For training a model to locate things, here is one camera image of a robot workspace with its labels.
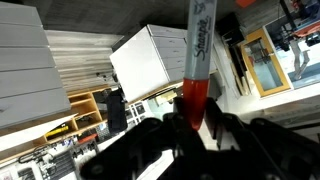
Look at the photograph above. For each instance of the parts bin wall shelf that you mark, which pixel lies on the parts bin wall shelf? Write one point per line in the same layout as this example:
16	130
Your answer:
63	163

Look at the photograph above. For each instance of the leaning wooden boards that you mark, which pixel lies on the leaning wooden boards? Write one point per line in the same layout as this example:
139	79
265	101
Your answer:
238	66

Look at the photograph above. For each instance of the grey tool chest white labels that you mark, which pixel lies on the grey tool chest white labels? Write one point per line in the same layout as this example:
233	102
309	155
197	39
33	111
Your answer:
216	86

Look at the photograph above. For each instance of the white marker red cap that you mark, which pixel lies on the white marker red cap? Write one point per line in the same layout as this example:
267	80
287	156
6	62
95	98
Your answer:
200	50

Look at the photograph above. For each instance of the red top work table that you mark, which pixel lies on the red top work table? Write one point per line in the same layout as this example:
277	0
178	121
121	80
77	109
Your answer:
308	28

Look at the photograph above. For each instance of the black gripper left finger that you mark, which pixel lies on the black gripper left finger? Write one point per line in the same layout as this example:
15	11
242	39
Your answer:
143	146

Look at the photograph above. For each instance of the wooden cubby shelf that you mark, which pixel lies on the wooden cubby shelf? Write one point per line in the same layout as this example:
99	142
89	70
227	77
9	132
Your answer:
83	106

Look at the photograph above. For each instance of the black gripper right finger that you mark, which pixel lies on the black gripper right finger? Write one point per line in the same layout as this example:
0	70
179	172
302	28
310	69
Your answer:
260	153

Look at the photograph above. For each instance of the long white drawer cabinet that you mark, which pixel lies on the long white drawer cabinet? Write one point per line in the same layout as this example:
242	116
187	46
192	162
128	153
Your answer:
30	83

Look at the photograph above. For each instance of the cream box stack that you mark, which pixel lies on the cream box stack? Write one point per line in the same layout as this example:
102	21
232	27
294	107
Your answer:
166	97

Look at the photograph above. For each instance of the black rectangular device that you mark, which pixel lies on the black rectangular device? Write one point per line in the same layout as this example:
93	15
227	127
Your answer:
116	113

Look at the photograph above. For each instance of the red floor mat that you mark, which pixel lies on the red floor mat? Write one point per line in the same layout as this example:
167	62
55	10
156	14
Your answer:
245	2

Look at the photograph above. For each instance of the white drawer cabinet wooden top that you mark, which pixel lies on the white drawer cabinet wooden top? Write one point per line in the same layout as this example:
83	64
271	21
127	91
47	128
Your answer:
140	63

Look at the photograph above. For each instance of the white open shelf unit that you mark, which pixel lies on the white open shelf unit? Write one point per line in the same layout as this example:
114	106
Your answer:
138	110

